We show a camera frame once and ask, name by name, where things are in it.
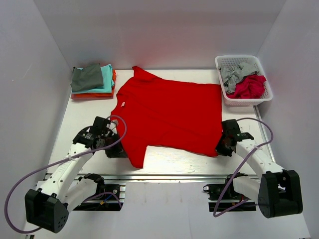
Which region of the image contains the red t-shirt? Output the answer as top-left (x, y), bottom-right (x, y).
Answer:
top-left (111, 66), bottom-right (222, 168)

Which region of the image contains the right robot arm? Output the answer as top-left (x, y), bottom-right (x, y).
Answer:
top-left (213, 119), bottom-right (303, 218)

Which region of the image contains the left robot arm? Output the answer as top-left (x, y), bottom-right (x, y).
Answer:
top-left (25, 115), bottom-right (126, 234)

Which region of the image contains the folded orange t-shirt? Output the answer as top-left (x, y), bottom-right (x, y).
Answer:
top-left (76, 69), bottom-right (116, 99)

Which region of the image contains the magenta t-shirt in basket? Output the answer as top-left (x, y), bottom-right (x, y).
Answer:
top-left (226, 74), bottom-right (266, 99)

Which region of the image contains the white plastic basket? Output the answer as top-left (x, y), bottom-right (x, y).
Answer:
top-left (215, 55), bottom-right (273, 106)

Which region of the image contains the folded teal t-shirt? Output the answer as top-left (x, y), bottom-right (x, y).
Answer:
top-left (72, 64), bottom-right (116, 94)

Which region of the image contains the grey t-shirt in basket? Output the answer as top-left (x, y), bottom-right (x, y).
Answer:
top-left (219, 62), bottom-right (259, 94)

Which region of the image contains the folded dark grey t-shirt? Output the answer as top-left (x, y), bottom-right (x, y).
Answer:
top-left (71, 63), bottom-right (104, 92)

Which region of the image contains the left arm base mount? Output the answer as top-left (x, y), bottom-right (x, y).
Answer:
top-left (74, 173), bottom-right (126, 212)

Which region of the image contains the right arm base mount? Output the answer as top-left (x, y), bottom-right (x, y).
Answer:
top-left (202, 174), bottom-right (257, 213)

